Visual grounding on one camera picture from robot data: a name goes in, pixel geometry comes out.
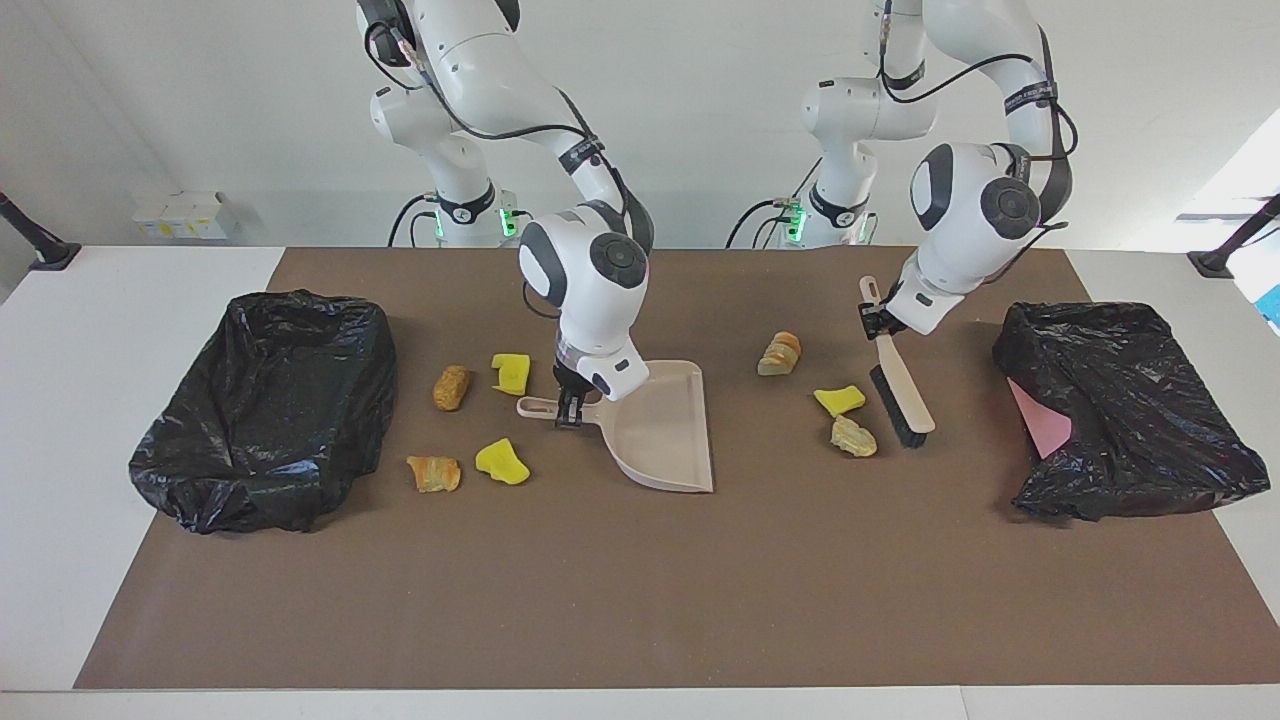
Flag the notched yellow sponge block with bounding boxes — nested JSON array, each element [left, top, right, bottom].
[[490, 353, 532, 397]]

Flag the beige hand brush black bristles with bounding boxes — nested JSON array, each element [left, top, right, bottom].
[[858, 276, 937, 449]]

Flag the curved yellow sponge piece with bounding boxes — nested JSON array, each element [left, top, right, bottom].
[[474, 438, 532, 487]]

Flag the beige plastic dustpan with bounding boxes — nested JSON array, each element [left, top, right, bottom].
[[516, 360, 715, 494]]

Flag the sliced bread loaf piece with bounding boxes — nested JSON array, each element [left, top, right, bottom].
[[756, 331, 803, 378]]

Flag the brown fried nugget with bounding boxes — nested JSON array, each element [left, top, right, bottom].
[[432, 365, 472, 412]]

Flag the pale bread chunk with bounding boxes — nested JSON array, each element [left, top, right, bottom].
[[830, 416, 879, 459]]

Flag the pink plastic bin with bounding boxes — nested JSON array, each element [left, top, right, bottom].
[[1006, 376, 1075, 459]]

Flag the black trash bag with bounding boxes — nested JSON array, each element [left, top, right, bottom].
[[992, 301, 1271, 523]]

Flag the black trash bag lined bin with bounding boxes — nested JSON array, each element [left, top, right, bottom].
[[128, 290, 399, 535]]

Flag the orange striped bread piece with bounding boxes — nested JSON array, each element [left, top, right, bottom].
[[406, 456, 462, 494]]

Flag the brown table mat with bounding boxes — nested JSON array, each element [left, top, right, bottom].
[[73, 247, 1280, 691]]

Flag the white boxes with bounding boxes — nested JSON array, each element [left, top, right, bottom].
[[132, 191, 238, 241]]

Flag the black left base cable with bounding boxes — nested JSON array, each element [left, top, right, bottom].
[[725, 160, 823, 249]]

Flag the black base cable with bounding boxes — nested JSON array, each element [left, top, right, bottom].
[[725, 160, 823, 249], [388, 193, 441, 248]]

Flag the black right base cable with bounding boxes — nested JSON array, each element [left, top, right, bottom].
[[388, 193, 441, 248]]

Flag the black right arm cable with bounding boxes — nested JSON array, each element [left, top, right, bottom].
[[365, 20, 651, 251]]

